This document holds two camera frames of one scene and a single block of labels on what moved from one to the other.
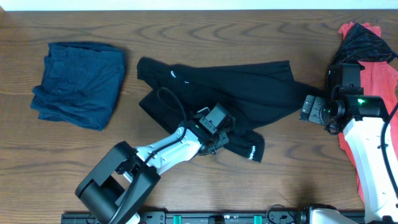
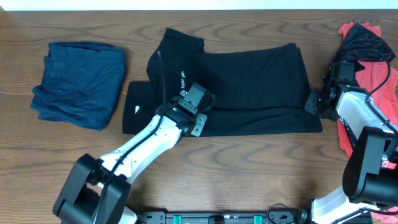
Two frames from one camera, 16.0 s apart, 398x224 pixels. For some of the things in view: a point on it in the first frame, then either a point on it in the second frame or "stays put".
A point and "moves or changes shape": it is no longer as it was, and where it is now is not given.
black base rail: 200,218 stays put
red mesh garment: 378,78 stays put
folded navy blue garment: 81,84 stays put
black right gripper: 313,105 → 310,104
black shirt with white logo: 257,93 moves or changes shape
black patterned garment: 360,43 stays put
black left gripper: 226,137 → 203,122
